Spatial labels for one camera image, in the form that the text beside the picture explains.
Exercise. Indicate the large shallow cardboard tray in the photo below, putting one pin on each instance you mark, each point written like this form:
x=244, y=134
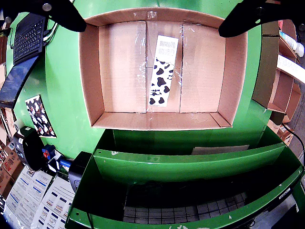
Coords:
x=119, y=71

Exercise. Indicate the cow print hand cream box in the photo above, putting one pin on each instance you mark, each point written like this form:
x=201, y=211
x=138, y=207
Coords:
x=160, y=81

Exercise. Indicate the blue and red small item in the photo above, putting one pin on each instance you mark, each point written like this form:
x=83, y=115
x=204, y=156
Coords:
x=48, y=151

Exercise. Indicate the cardboard box with red print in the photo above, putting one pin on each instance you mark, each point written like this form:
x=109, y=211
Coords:
x=9, y=167

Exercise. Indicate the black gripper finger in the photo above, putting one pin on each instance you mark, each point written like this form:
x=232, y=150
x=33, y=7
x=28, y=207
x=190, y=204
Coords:
x=238, y=21
x=59, y=14

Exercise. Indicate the white bottle with teal label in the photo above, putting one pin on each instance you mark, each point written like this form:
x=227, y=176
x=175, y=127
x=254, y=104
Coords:
x=299, y=48

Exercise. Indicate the red orange product box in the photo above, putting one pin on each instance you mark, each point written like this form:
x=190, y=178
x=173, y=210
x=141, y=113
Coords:
x=280, y=23

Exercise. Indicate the black round device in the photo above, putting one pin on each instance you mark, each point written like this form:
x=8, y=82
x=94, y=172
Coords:
x=33, y=150

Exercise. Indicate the dark cow print flat carton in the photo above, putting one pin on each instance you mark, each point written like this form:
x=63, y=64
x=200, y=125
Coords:
x=39, y=117

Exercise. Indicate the cardboard box with side flap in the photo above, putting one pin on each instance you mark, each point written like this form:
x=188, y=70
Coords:
x=289, y=26

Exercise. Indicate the printed paper sheet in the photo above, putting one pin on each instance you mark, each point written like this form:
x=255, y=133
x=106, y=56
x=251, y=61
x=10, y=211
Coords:
x=23, y=198
x=57, y=202

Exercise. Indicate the black laptop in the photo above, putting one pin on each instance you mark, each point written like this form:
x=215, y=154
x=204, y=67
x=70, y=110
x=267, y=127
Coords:
x=28, y=40

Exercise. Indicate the green metal shelf rack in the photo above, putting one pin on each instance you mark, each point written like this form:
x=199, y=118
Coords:
x=166, y=164

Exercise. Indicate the open brown cardboard box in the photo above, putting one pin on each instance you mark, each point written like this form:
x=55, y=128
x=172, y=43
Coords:
x=281, y=95

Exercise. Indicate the black handheld device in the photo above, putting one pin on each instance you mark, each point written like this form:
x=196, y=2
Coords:
x=79, y=167

